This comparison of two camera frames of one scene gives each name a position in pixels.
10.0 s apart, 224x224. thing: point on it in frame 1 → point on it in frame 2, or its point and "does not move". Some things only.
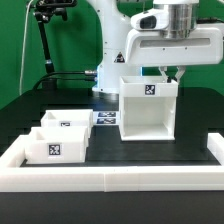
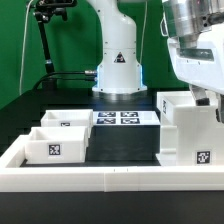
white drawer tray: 68,118 does not move
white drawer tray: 63,145 does not move
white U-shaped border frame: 14,177 does not move
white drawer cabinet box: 147,108 → 190,134
